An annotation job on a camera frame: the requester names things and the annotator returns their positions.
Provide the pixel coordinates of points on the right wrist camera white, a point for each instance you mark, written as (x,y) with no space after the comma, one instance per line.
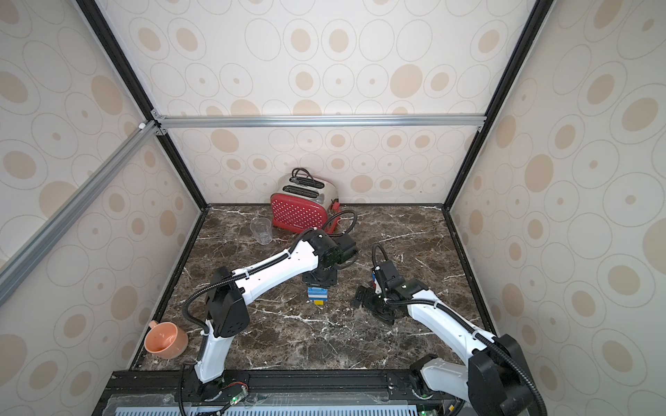
(375,287)

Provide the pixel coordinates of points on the light blue small lego brick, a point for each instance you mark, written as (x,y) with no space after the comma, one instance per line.
(317,290)

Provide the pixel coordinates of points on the horizontal aluminium rail back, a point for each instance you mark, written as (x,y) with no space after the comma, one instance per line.
(324,121)

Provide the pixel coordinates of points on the diagonal aluminium rail left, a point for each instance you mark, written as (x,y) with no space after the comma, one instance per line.
(30,255)

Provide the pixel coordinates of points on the clear plastic cup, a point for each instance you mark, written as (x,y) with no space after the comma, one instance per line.
(261,228)

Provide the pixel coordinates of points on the red polka dot toaster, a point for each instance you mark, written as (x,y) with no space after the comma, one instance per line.
(303,201)

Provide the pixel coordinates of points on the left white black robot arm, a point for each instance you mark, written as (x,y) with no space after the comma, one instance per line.
(221,308)

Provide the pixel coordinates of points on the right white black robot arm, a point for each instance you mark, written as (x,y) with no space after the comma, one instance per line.
(493,377)

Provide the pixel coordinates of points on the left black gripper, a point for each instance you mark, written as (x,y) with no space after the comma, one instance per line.
(311,280)

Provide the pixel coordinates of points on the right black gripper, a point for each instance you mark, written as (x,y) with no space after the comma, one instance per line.
(375,300)

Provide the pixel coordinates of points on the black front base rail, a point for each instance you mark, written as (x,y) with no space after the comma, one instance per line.
(274,392)

